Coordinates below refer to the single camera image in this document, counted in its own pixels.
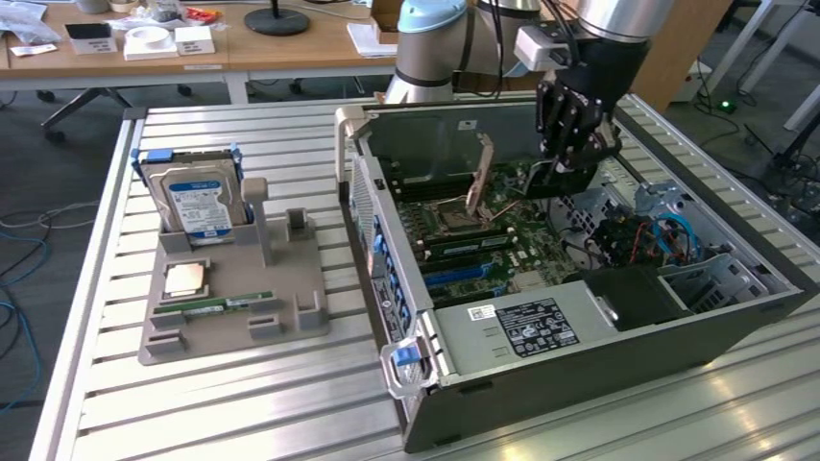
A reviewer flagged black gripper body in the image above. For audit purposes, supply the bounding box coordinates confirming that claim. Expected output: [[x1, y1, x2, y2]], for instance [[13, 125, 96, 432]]
[[541, 36, 653, 122]]

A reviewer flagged black graphics card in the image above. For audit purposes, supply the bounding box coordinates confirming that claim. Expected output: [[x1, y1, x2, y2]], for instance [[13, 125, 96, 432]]
[[464, 133, 602, 227]]

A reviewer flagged wooden cabinet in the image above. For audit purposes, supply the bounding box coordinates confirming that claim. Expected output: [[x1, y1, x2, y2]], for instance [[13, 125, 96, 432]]
[[536, 0, 733, 112]]

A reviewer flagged metal drive cage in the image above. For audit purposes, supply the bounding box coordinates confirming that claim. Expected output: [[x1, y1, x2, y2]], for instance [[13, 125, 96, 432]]
[[548, 143, 648, 255]]

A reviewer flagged small white box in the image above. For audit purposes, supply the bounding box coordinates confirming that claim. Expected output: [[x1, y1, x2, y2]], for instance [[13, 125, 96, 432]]
[[682, 61, 713, 105]]

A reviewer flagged green motherboard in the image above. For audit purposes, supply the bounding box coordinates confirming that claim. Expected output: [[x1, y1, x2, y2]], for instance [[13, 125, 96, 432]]
[[381, 158, 594, 308]]

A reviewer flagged CPU socket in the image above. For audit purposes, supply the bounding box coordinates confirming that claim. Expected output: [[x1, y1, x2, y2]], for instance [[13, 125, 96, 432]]
[[429, 195, 480, 239]]

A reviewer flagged RAM stick with white label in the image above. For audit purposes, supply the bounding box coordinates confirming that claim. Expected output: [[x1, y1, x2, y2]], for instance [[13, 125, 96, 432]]
[[422, 237, 514, 263]]

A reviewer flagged black tripod stand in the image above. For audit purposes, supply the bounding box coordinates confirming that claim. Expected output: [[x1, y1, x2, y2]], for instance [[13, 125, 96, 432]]
[[741, 108, 820, 217]]

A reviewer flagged brown cardboard box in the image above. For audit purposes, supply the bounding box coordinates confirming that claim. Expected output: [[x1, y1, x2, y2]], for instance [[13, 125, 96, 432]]
[[369, 0, 404, 34]]

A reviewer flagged long PCIe expansion slot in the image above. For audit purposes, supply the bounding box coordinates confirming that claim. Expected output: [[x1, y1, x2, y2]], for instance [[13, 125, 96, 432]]
[[421, 262, 500, 285]]

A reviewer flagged metal disk bay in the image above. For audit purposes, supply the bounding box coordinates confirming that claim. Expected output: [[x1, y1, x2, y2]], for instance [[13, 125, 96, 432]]
[[657, 253, 770, 314]]

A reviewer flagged wooden office desk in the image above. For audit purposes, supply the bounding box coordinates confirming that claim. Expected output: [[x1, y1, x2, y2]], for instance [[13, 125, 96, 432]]
[[226, 0, 581, 105], [0, 0, 236, 105]]

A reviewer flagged grey power supply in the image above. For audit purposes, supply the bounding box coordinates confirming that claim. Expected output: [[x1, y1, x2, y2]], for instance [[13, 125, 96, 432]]
[[433, 279, 620, 376]]

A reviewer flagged black lamp base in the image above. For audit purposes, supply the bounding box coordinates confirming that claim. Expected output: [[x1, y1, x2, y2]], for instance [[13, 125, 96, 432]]
[[242, 0, 312, 36]]

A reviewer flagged open PC case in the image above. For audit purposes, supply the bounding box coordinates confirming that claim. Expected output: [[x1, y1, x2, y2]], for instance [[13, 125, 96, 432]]
[[333, 92, 805, 455]]

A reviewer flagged plain white box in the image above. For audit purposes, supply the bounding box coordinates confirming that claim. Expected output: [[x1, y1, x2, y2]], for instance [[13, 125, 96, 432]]
[[173, 26, 216, 57]]

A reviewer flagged hard disk in blue carrier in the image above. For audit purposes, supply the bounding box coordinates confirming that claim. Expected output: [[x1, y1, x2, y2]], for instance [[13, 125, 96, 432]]
[[130, 142, 252, 245]]

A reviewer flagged flat white box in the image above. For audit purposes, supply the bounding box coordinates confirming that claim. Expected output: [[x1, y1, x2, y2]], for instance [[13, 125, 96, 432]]
[[120, 36, 181, 62]]

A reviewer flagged green RAM stick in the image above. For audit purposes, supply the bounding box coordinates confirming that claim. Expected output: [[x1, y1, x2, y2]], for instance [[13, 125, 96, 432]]
[[152, 292, 278, 319]]

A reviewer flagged CPU chip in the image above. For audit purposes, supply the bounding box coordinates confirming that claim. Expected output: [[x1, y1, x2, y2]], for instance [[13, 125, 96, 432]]
[[162, 262, 210, 298]]

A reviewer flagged white tape roll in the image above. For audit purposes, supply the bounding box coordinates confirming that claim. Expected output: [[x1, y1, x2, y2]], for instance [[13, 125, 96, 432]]
[[125, 26, 170, 50]]

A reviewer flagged grey parts rack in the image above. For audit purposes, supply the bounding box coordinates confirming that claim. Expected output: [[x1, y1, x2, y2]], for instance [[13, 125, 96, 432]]
[[137, 176, 334, 369]]

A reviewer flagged white box with black top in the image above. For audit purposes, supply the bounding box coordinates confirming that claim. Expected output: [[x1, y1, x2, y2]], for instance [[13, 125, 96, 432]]
[[65, 22, 120, 56]]

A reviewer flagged office chair base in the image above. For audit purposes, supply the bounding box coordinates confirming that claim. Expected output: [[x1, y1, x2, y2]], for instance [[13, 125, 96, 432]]
[[36, 84, 194, 143]]

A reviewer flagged small paper card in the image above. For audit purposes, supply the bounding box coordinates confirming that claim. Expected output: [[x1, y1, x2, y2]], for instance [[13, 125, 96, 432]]
[[8, 43, 58, 58]]

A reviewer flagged clear plastic bag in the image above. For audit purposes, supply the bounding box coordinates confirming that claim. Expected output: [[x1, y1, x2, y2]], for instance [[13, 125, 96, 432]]
[[0, 1, 64, 45]]

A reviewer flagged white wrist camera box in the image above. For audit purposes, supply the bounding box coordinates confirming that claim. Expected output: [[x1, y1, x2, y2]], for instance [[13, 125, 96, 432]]
[[514, 24, 572, 69]]

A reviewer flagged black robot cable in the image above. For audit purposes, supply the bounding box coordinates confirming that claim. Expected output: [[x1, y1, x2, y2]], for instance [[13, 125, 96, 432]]
[[446, 0, 588, 97]]

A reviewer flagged blue disk wire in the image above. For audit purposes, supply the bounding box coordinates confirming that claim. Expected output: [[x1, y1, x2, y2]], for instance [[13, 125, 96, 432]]
[[657, 212, 706, 264]]

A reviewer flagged black cable connector block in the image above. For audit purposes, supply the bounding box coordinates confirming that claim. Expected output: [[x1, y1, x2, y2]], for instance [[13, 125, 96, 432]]
[[589, 213, 645, 269]]

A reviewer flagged white desk frame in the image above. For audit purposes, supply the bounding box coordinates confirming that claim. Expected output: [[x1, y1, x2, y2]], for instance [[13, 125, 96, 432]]
[[701, 0, 820, 131]]

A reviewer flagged thin red wire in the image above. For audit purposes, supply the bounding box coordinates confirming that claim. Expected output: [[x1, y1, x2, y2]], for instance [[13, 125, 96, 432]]
[[630, 221, 649, 263]]

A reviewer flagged white floor cable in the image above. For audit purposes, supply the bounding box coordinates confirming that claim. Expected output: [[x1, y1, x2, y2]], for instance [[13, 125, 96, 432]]
[[0, 199, 101, 231]]

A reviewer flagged blue floor cable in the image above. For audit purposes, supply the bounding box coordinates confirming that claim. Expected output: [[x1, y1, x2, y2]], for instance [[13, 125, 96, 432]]
[[0, 229, 50, 415]]

